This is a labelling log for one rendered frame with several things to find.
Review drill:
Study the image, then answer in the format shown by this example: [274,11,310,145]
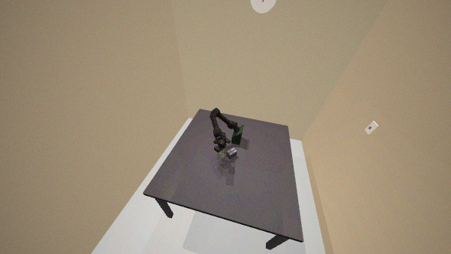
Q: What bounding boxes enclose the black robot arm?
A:
[209,108,240,148]

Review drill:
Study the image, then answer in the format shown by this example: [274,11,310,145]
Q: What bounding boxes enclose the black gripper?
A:
[214,138,231,152]

